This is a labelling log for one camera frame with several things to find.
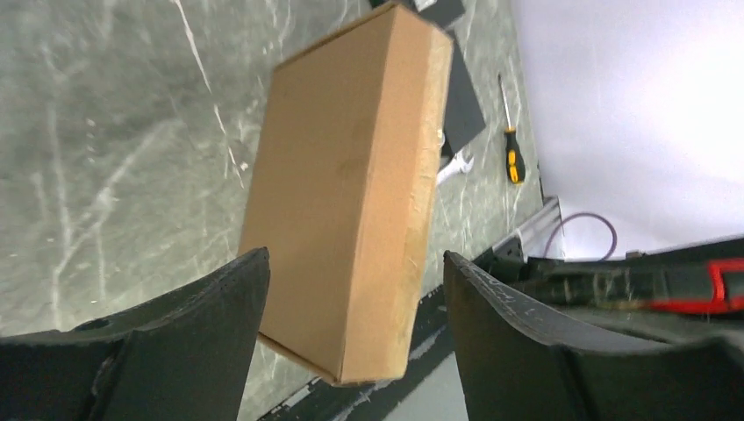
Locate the brown cardboard express box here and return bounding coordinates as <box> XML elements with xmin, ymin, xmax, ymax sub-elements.
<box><xmin>237</xmin><ymin>1</ymin><xmax>454</xmax><ymax>388</ymax></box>

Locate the yellow black screwdriver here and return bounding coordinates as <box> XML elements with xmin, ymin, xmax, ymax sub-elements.
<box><xmin>497</xmin><ymin>74</ymin><xmax>526</xmax><ymax>185</ymax></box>

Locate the black flat rectangular box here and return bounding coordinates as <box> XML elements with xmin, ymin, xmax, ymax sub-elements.
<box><xmin>408</xmin><ymin>0</ymin><xmax>486</xmax><ymax>158</ymax></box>

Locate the silver open-end wrench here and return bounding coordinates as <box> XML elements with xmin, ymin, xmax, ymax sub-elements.
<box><xmin>436</xmin><ymin>131</ymin><xmax>474</xmax><ymax>186</ymax></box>

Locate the red utility knife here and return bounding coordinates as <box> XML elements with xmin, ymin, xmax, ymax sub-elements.
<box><xmin>510</xmin><ymin>258</ymin><xmax>743</xmax><ymax>316</ymax></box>

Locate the aluminium frame rail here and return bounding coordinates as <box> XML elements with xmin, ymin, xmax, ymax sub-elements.
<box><xmin>493</xmin><ymin>196</ymin><xmax>565</xmax><ymax>260</ymax></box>

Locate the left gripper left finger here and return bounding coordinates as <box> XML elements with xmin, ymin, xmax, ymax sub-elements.
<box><xmin>1</xmin><ymin>248</ymin><xmax>270</xmax><ymax>420</ymax></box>

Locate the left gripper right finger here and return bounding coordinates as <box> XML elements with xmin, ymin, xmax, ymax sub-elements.
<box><xmin>443</xmin><ymin>251</ymin><xmax>743</xmax><ymax>420</ymax></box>

